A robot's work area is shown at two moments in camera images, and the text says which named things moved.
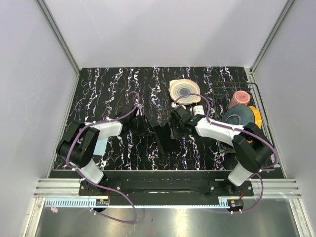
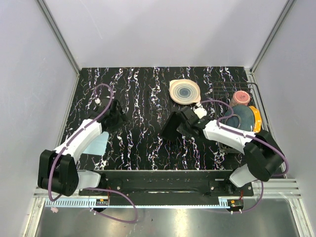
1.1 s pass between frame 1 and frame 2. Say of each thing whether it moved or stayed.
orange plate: stayed
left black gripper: moved
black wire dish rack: stayed
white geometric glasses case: stayed
